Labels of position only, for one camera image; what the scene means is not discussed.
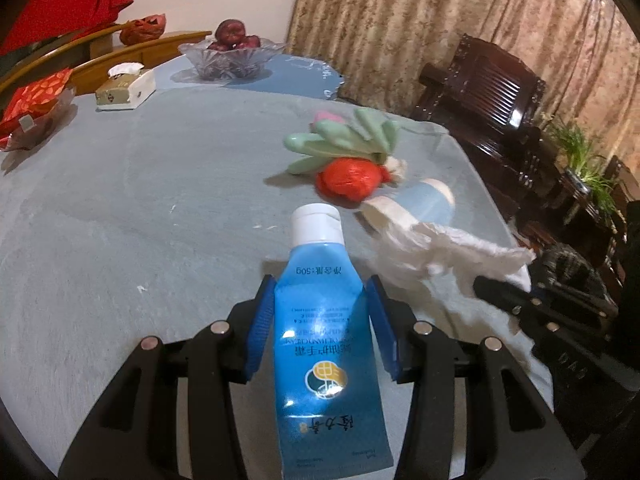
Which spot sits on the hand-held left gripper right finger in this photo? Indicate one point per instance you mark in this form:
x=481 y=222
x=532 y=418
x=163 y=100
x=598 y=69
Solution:
x=382 y=325

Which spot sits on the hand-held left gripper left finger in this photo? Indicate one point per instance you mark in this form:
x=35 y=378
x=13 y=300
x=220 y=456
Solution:
x=262 y=320

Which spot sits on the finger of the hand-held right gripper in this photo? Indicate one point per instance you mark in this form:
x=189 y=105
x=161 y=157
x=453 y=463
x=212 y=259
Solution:
x=575 y=301
x=495 y=290

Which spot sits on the black lined trash bin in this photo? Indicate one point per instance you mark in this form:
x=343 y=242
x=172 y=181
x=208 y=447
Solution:
x=560 y=262

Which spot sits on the blue hand cream tube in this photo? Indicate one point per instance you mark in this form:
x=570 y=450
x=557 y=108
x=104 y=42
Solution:
x=320 y=320

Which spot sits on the white tissue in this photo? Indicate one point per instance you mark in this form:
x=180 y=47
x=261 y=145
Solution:
x=440 y=250

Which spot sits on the dark wooden side table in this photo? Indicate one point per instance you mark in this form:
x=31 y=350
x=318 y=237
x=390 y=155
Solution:
x=560 y=200

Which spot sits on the light blue white bottle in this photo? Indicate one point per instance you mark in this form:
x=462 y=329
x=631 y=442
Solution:
x=425 y=205

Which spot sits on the dark wooden armchair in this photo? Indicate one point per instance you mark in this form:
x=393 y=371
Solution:
x=480 y=90
x=625 y=195

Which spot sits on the bunched orange foam net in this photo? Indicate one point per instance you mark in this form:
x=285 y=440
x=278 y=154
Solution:
x=350 y=180

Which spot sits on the green potted plant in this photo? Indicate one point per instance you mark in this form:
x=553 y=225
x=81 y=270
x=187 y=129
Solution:
x=575 y=145

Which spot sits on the small white crumpled paper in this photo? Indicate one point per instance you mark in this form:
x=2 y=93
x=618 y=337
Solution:
x=397 y=167

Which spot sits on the grey-blue tablecloth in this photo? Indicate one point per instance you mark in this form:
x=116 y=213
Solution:
x=150 y=200

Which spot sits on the green rubber glove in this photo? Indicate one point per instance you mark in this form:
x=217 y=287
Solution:
x=345 y=137

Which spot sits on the pink soft item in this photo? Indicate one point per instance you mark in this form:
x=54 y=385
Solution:
x=327 y=117

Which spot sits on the blue printed tablecloth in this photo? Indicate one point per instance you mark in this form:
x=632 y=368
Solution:
x=295 y=72

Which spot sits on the glass fruit bowl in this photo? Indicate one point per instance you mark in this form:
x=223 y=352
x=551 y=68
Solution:
x=230 y=62

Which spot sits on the tissue box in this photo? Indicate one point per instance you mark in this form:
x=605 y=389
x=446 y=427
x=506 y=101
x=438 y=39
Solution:
x=125 y=90

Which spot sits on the dark red apple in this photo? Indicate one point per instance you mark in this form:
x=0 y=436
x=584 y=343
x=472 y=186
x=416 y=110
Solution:
x=216 y=46
x=250 y=41
x=229 y=29

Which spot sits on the beige floral curtain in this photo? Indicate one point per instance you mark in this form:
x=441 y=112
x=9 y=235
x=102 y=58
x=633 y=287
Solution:
x=425 y=10

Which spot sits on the red snack packet tray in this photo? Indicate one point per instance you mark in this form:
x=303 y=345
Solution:
x=45 y=130

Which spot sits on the red openwork ornament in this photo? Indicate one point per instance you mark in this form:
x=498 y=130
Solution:
x=142 y=30

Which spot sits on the red patterned packet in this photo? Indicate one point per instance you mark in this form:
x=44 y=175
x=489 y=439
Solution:
x=35 y=97

